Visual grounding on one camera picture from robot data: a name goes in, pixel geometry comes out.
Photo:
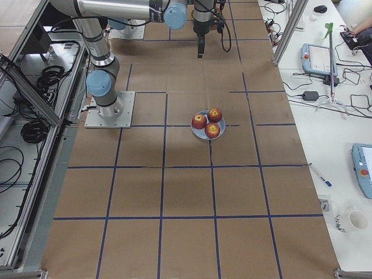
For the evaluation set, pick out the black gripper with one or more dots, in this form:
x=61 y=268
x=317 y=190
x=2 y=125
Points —
x=200 y=28

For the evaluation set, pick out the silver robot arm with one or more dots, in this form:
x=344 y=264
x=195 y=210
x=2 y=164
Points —
x=86 y=14

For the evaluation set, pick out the woven wicker basket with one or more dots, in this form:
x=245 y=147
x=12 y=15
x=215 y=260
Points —
x=207 y=20

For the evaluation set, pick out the red apple on plate far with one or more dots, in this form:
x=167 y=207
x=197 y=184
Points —
x=214 y=115

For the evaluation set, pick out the red apple on plate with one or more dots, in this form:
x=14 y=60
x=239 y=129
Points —
x=214 y=115
x=212 y=130
x=199 y=121

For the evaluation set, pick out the red apple on plate left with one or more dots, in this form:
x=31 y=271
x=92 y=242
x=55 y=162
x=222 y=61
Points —
x=199 y=121

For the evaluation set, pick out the red apple on plate near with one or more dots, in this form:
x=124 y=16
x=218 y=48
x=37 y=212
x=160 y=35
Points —
x=212 y=130

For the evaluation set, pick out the light blue plate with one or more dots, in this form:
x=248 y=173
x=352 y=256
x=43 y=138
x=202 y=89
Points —
x=201 y=134

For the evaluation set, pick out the person hand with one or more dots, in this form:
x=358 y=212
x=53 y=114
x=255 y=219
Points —
x=357 y=30

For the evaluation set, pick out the teach pendant far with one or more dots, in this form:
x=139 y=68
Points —
x=315 y=59

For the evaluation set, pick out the teach pendant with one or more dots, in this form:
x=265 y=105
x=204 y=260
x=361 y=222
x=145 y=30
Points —
x=361 y=155
x=315 y=59

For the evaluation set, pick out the black power adapter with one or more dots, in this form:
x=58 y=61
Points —
x=310 y=96

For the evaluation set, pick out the black computer mouse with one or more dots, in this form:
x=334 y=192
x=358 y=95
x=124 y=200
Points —
x=320 y=9

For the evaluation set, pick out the green tipped grabber stick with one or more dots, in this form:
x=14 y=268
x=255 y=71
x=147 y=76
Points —
x=329 y=79

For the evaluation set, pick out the blue white pen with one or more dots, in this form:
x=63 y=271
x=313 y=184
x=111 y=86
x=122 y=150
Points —
x=317 y=172

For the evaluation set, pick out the teach pendant near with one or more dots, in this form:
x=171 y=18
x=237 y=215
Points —
x=361 y=155

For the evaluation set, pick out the white mug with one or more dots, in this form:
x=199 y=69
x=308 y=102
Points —
x=351 y=220

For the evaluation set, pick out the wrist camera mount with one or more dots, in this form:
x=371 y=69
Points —
x=220 y=26

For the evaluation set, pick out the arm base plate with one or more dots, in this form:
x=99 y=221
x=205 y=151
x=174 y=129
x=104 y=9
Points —
x=119 y=115
x=126 y=32

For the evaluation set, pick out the aluminium frame post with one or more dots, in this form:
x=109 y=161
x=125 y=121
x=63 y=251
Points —
x=297 y=11

